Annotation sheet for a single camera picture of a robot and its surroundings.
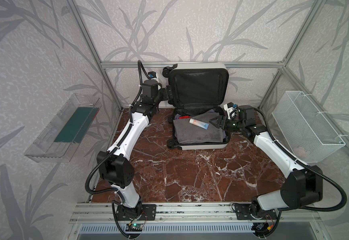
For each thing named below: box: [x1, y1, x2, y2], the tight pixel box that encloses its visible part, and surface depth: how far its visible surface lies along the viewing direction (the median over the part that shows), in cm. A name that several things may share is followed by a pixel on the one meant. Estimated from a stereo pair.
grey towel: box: [173, 112, 224, 144], surface depth 95 cm
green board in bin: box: [54, 107, 100, 143], surface depth 68 cm
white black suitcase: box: [163, 62, 231, 151], surface depth 96 cm
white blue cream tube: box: [189, 118, 210, 130], surface depth 100 cm
